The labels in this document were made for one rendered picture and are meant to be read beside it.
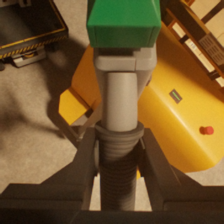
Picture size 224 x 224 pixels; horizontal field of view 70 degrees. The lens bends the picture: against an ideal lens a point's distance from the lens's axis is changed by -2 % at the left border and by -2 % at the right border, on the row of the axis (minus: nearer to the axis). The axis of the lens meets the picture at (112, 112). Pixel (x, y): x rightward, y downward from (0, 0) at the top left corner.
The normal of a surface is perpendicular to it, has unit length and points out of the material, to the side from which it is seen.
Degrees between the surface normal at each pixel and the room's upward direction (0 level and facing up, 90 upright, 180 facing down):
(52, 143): 0
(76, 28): 0
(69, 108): 22
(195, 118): 0
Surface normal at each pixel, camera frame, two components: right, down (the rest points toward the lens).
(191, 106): 0.27, -0.21
